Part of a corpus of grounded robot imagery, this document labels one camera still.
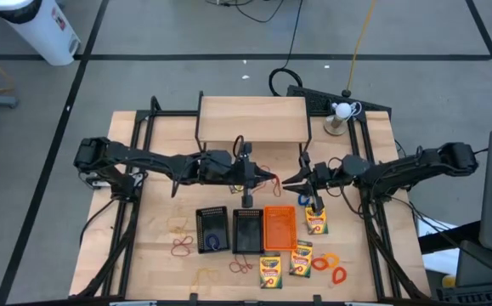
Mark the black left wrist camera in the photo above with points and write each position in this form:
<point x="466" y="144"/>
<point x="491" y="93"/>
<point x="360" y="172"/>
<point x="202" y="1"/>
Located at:
<point x="247" y="200"/>

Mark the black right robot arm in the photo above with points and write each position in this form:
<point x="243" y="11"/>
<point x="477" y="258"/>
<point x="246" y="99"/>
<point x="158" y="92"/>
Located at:
<point x="398" y="170"/>

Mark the black aluminium table frame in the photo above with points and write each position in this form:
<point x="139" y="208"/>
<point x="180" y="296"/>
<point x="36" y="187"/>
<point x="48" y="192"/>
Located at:
<point x="173" y="114"/>

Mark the black slotted plastic basket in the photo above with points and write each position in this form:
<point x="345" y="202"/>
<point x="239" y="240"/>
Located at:
<point x="247" y="231"/>
<point x="213" y="219"/>

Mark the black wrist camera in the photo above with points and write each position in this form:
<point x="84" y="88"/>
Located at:
<point x="317" y="206"/>
<point x="247" y="200"/>

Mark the dark grey case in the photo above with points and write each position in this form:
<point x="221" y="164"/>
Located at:
<point x="483" y="268"/>

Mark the black keyboard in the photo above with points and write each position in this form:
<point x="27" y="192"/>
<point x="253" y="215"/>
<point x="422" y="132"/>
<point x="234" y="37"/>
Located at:
<point x="479" y="295"/>

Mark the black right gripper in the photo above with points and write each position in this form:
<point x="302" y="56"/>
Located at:
<point x="326" y="174"/>

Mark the white trash can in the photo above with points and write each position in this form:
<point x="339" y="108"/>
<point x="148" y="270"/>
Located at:
<point x="41" y="30"/>

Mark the black table clamp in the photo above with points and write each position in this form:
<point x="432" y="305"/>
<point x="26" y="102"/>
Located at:
<point x="317" y="298"/>
<point x="193" y="297"/>

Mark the yellow rubber band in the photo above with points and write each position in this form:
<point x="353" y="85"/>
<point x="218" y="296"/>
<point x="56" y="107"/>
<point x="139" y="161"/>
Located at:
<point x="177" y="231"/>
<point x="203" y="272"/>

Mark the white paper sheet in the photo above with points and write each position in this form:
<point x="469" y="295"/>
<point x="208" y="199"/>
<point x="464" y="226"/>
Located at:
<point x="434" y="263"/>

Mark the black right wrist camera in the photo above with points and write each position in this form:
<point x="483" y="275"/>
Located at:
<point x="317" y="206"/>

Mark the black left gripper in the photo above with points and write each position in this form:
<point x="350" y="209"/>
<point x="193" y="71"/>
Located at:
<point x="245" y="172"/>

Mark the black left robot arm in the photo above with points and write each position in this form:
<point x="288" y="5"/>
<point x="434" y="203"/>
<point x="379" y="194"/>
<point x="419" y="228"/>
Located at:
<point x="152" y="161"/>

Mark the white bulb desk lamp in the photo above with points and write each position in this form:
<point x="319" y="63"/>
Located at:
<point x="342" y="110"/>

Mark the small yellow object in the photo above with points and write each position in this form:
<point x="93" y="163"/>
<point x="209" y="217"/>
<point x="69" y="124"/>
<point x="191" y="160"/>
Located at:
<point x="448" y="281"/>

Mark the wooden riser shelf black legs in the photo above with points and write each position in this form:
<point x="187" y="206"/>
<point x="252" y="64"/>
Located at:
<point x="250" y="119"/>

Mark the orange slotted plastic basket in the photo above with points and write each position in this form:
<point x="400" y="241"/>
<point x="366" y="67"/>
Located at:
<point x="280" y="229"/>

